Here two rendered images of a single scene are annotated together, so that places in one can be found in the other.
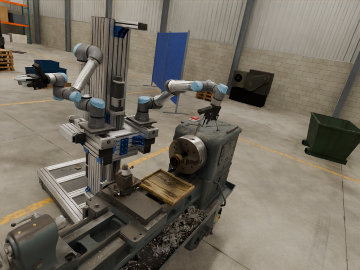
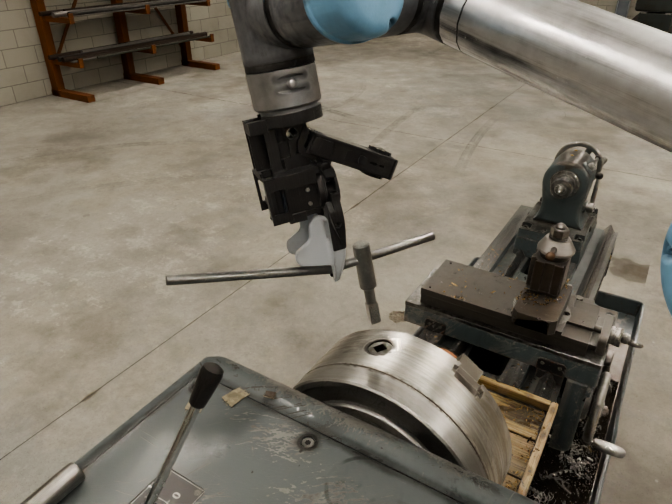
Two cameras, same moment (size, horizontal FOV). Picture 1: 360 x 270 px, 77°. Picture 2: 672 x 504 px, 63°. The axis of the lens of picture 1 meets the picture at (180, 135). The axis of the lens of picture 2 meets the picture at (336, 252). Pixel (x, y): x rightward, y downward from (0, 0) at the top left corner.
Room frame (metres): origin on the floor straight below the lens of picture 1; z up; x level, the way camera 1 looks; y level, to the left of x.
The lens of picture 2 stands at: (2.29, -0.16, 1.71)
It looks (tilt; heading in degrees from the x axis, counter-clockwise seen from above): 30 degrees down; 181
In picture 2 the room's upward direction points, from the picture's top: straight up
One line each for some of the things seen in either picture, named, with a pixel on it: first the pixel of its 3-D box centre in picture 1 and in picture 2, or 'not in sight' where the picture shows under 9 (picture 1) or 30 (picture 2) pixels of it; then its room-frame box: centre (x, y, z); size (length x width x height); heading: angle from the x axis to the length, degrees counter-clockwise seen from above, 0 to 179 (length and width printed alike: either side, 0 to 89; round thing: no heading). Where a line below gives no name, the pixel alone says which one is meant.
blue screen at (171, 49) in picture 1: (165, 65); not in sight; (8.57, 0.97, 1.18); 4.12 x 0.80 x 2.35; 21
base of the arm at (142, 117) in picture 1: (142, 114); not in sight; (2.19, 0.41, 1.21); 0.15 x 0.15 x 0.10
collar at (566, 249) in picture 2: (125, 170); (557, 243); (1.23, 0.30, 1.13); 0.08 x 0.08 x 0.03
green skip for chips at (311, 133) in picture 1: (328, 137); not in sight; (5.44, -3.65, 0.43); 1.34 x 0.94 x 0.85; 161
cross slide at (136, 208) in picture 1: (129, 199); (515, 304); (1.19, 0.25, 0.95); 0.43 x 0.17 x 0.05; 59
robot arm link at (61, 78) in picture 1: (58, 79); not in sight; (1.60, 0.93, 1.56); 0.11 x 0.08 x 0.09; 162
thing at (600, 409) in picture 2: not in sight; (590, 390); (1.27, 0.45, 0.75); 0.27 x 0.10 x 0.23; 149
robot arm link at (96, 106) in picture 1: (96, 106); not in sight; (1.81, 0.73, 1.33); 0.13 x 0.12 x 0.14; 72
